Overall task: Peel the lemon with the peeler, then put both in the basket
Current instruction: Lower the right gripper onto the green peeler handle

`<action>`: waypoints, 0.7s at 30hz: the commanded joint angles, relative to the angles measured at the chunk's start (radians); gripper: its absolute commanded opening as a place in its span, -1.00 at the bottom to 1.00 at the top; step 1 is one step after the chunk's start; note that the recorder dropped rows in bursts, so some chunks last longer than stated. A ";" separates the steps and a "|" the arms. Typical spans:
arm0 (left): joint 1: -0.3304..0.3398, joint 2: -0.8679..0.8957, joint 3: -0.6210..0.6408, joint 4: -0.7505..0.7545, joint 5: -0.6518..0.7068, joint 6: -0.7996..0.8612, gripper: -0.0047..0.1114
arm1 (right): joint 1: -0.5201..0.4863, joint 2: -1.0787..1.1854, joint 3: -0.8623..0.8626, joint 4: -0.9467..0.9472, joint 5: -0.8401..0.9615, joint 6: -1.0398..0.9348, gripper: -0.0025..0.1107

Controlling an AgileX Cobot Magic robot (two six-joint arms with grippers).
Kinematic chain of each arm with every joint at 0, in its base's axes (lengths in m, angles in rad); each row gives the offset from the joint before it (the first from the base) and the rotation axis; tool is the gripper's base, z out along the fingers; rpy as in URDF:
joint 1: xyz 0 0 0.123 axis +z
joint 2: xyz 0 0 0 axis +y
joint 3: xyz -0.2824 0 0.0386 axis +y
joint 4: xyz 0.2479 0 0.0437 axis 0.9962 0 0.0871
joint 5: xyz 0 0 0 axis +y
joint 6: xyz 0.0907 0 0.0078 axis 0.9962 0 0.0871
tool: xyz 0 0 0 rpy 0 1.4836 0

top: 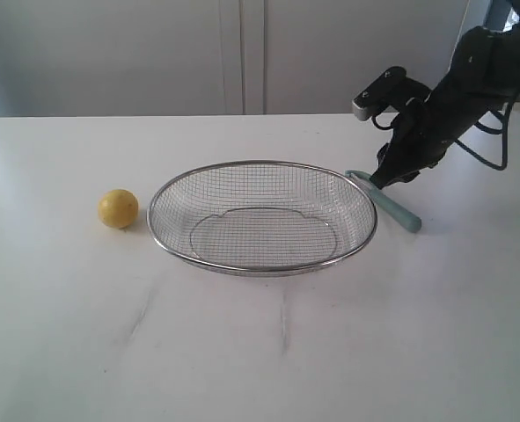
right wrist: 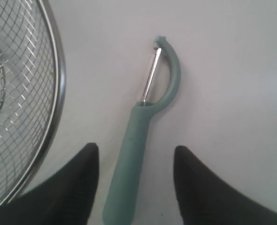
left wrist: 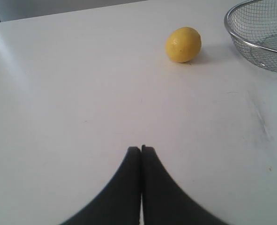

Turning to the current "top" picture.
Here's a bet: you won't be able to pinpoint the teal handled peeler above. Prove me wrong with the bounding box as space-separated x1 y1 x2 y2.
345 170 422 234

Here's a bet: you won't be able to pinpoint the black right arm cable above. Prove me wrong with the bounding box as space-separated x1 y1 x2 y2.
455 94 518 171

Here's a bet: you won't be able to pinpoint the oval wire mesh basket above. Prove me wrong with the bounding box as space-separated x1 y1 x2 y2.
146 160 377 277

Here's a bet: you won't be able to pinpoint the white cabinet doors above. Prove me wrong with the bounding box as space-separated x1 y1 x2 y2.
0 1 466 117

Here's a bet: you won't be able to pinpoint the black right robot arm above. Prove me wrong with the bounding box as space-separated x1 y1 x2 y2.
355 1 520 188

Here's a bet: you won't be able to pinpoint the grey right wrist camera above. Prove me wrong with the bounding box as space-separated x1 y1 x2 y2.
351 66 406 121

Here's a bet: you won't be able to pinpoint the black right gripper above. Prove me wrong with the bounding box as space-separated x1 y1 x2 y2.
370 77 506 189

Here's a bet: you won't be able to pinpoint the yellow lemon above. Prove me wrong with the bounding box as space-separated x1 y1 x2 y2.
98 189 139 229

